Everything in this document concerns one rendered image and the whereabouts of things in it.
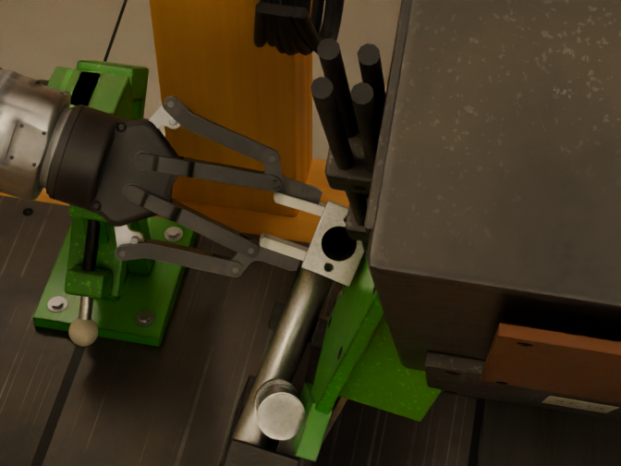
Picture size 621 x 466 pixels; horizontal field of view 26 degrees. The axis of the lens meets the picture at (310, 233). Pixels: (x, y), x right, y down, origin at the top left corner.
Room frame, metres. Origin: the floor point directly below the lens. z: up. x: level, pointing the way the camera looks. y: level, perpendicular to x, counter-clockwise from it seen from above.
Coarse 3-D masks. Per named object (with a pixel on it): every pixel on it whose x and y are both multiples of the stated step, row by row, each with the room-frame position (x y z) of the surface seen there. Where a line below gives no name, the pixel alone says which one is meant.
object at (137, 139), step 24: (72, 120) 0.70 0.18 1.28; (96, 120) 0.70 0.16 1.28; (120, 120) 0.71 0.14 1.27; (144, 120) 0.71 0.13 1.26; (72, 144) 0.68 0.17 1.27; (96, 144) 0.68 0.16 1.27; (120, 144) 0.70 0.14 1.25; (144, 144) 0.70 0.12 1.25; (168, 144) 0.70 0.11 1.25; (72, 168) 0.66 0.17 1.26; (96, 168) 0.67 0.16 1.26; (120, 168) 0.68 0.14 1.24; (48, 192) 0.67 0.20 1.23; (72, 192) 0.66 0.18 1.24; (96, 192) 0.67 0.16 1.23; (120, 192) 0.67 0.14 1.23; (168, 192) 0.67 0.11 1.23; (120, 216) 0.66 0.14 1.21; (144, 216) 0.66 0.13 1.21
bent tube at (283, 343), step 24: (336, 216) 0.65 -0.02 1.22; (312, 240) 0.64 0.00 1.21; (336, 240) 0.73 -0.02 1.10; (360, 240) 0.64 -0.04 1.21; (312, 264) 0.63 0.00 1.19; (336, 264) 0.63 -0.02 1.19; (312, 288) 0.69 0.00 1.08; (288, 312) 0.68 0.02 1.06; (312, 312) 0.68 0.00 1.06; (288, 336) 0.67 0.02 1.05; (264, 360) 0.66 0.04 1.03; (288, 360) 0.65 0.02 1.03; (240, 432) 0.61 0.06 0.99
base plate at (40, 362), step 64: (0, 256) 0.87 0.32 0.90; (0, 320) 0.79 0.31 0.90; (192, 320) 0.79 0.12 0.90; (256, 320) 0.79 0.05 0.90; (0, 384) 0.71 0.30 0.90; (64, 384) 0.71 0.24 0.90; (128, 384) 0.71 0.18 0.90; (192, 384) 0.71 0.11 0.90; (0, 448) 0.64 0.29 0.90; (64, 448) 0.64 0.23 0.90; (128, 448) 0.64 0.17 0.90; (192, 448) 0.64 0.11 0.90; (384, 448) 0.64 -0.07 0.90; (448, 448) 0.64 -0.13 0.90
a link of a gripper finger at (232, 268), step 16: (144, 240) 0.66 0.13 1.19; (160, 240) 0.66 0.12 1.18; (128, 256) 0.64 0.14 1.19; (144, 256) 0.64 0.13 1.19; (160, 256) 0.64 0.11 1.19; (176, 256) 0.64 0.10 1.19; (192, 256) 0.64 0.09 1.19; (208, 256) 0.64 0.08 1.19; (224, 256) 0.65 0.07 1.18; (224, 272) 0.63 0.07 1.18; (240, 272) 0.63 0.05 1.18
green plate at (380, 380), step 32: (352, 288) 0.63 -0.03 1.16; (352, 320) 0.58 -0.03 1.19; (384, 320) 0.56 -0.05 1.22; (352, 352) 0.55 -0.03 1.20; (384, 352) 0.56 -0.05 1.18; (320, 384) 0.58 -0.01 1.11; (352, 384) 0.56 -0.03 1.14; (384, 384) 0.55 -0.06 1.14; (416, 384) 0.55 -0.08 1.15; (416, 416) 0.55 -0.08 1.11
